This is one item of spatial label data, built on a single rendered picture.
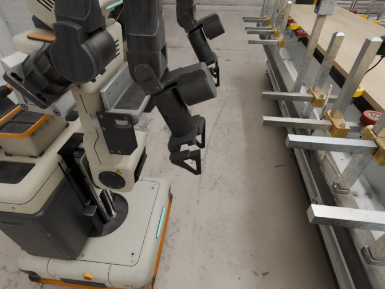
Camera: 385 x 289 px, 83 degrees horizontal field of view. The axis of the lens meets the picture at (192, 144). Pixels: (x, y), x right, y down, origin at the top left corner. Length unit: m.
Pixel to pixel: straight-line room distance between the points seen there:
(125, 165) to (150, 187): 0.60
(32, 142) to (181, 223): 1.02
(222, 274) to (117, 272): 0.59
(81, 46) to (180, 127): 0.22
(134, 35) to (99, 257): 1.06
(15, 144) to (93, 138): 0.28
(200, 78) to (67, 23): 0.23
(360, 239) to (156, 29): 0.83
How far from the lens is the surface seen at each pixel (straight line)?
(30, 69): 0.52
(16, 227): 1.11
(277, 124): 0.97
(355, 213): 0.59
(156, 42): 0.39
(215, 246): 1.51
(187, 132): 0.47
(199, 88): 0.41
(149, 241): 1.23
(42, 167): 0.94
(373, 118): 1.08
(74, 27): 0.42
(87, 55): 0.42
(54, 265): 1.34
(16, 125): 1.02
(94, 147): 0.80
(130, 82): 0.81
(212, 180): 1.79
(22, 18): 2.92
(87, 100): 0.72
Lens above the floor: 1.37
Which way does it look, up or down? 41 degrees down
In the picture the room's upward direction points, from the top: straight up
